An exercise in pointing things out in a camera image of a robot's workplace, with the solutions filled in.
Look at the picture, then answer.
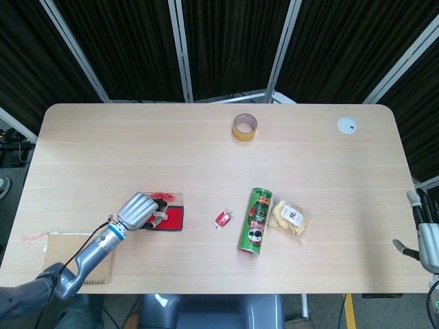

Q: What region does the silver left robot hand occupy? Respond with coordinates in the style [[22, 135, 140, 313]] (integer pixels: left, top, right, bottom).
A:
[[117, 191, 169, 232]]

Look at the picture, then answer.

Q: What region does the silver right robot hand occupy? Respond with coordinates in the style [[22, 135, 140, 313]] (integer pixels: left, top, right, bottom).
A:
[[392, 187, 439, 273]]

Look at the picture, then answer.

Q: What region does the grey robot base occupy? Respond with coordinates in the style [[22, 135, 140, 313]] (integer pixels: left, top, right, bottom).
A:
[[137, 293, 285, 329]]

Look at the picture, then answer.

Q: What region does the red box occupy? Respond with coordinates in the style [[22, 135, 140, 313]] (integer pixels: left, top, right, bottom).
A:
[[147, 191, 185, 233]]

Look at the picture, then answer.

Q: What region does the red wrapped candy packet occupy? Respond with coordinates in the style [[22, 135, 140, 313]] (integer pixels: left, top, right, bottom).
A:
[[212, 208, 235, 230]]

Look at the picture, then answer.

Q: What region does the brown spiral notebook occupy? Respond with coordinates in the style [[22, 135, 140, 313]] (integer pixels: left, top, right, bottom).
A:
[[43, 232, 116, 285]]

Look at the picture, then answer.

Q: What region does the black partition panel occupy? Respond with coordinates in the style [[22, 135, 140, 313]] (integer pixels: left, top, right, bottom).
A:
[[377, 44, 439, 182], [178, 0, 294, 102], [0, 0, 106, 134], [54, 0, 188, 103], [276, 0, 436, 103]]

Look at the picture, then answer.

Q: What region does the green Pringles can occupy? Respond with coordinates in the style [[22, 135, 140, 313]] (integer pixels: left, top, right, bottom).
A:
[[237, 187, 274, 257]]

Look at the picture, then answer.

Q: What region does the yellow tape roll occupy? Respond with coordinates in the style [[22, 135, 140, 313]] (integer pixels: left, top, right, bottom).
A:
[[233, 113, 259, 142]]

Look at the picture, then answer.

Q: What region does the clear bag of chips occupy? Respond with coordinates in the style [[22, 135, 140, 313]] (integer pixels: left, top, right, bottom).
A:
[[266, 198, 308, 244]]

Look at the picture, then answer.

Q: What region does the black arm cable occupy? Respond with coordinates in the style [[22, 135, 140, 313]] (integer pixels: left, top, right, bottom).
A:
[[34, 214, 116, 326]]

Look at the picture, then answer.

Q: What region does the white round cable grommet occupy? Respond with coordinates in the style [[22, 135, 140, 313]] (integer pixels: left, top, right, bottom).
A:
[[336, 117, 357, 135]]

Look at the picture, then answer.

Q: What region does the white partition frame post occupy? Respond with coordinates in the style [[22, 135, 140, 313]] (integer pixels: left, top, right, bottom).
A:
[[264, 0, 303, 103], [39, 0, 112, 103], [362, 34, 439, 103], [167, 0, 193, 103]]

